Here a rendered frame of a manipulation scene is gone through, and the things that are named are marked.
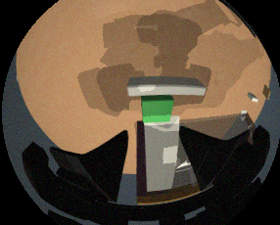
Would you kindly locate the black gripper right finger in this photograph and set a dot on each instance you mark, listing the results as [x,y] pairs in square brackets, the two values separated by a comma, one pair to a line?
[208,155]

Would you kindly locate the small green block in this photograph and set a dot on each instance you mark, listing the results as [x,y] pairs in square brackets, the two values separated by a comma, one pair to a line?
[157,108]

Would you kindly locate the small tan cube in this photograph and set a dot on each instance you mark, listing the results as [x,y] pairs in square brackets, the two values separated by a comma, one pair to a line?
[266,92]

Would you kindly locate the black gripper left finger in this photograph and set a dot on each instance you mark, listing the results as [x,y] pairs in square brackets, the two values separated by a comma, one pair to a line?
[103,166]

